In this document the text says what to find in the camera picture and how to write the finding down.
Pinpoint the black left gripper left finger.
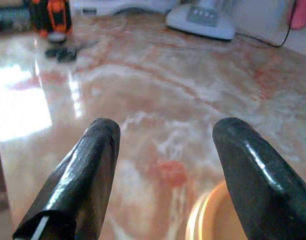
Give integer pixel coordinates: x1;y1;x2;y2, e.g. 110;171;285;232
13;118;121;240

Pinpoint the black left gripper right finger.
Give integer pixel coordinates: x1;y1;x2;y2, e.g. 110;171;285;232
212;116;306;240

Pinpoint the orange round container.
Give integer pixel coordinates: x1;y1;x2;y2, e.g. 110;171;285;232
185;182;247;240

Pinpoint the small black floor object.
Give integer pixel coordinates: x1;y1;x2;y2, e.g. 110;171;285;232
45;44;80;62

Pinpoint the orange black machine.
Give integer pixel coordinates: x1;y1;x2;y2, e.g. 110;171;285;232
30;0;73;38

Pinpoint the white fan base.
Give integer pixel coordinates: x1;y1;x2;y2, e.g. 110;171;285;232
166;0;236;41

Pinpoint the pink cloth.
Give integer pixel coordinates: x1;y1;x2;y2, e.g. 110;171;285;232
286;0;306;30

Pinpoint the black power cable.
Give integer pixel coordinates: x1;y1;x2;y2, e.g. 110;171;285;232
236;14;295;48

